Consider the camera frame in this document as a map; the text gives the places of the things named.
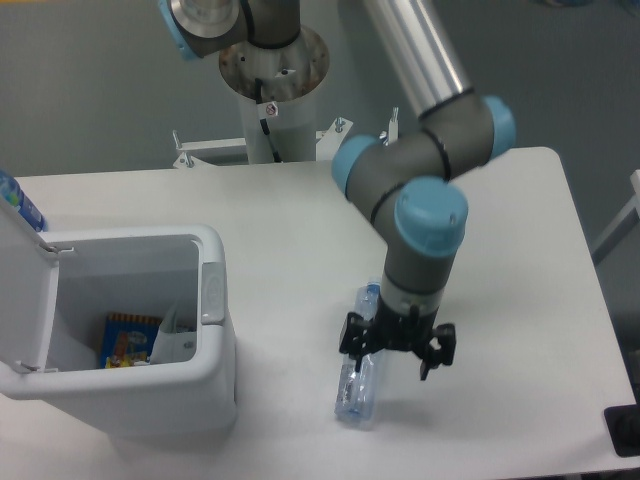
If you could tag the blue orange snack wrapper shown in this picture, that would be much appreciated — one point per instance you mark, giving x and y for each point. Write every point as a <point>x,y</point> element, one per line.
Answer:
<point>127,339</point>

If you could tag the black clamp at table edge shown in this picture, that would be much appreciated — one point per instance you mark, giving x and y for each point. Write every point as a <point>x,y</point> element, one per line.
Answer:
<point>623,426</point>

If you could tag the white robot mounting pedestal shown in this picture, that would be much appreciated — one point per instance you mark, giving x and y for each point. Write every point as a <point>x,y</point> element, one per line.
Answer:
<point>277,91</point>

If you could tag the white left frame bracket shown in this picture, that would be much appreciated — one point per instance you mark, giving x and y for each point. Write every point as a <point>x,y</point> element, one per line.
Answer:
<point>222,152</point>

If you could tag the white right frame bracket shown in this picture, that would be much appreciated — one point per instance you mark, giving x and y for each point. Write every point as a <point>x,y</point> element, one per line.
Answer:
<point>329,141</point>

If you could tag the white metal frame leg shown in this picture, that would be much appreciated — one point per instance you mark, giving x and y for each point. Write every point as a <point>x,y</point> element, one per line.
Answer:
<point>620,226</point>

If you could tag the white plastic trash can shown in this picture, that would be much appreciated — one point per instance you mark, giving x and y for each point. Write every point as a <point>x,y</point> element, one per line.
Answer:
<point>57,290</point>

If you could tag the clear plastic water bottle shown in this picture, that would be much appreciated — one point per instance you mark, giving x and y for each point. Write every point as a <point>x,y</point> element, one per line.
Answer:
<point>356,393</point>

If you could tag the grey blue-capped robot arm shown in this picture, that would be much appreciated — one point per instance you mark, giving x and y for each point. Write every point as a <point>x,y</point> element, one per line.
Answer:
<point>403,187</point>

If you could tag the white frame bracket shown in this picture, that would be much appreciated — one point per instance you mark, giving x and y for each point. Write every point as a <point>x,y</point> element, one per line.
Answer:
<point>222,152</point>
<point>329,141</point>

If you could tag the blue labelled bottle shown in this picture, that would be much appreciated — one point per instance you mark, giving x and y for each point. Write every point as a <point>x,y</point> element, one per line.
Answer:
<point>19,201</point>

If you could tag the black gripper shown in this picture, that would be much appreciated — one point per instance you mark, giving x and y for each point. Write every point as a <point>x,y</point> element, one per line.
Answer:
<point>390,330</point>

